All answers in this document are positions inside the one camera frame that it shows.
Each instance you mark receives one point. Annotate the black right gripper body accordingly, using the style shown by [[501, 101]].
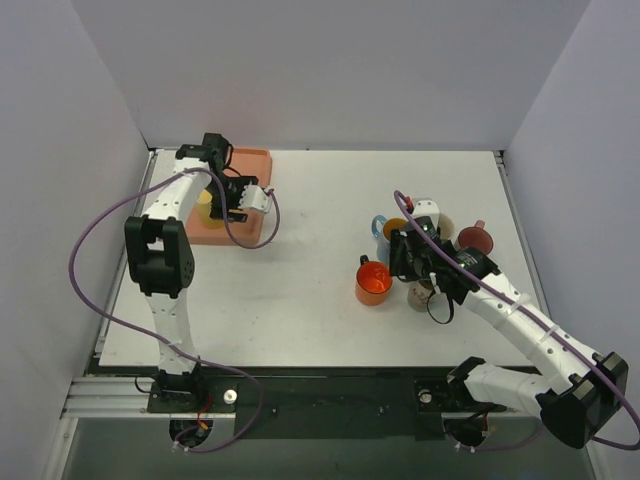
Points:
[[406, 255]]

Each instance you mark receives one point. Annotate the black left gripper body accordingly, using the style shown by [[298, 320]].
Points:
[[230, 198]]

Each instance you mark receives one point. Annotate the yellow cylinder cup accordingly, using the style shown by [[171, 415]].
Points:
[[203, 208]]

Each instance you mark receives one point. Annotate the cream coral-pattern mug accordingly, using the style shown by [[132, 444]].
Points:
[[419, 295]]

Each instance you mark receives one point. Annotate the cream seahorse mug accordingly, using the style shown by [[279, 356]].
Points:
[[443, 224]]

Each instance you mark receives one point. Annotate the blue mug orange interior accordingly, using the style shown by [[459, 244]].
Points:
[[381, 228]]

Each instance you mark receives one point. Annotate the orange black-handled mug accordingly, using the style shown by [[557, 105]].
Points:
[[373, 282]]

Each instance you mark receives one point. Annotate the pink ghost pumpkin mug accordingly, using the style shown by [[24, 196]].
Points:
[[475, 236]]

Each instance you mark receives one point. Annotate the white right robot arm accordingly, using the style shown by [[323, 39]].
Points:
[[575, 390]]

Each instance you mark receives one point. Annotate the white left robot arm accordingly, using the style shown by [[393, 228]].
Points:
[[160, 257]]

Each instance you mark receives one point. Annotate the salmon plastic tray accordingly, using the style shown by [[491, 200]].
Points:
[[250, 171]]

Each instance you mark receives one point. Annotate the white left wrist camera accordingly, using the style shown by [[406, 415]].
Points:
[[257, 199]]

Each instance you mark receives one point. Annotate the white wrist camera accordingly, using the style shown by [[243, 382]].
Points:
[[257, 199], [425, 207]]

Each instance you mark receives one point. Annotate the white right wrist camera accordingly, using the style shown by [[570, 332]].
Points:
[[425, 207]]

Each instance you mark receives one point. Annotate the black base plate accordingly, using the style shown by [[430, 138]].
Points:
[[470, 422]]

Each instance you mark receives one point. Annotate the aluminium front rail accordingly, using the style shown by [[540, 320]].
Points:
[[100, 397]]

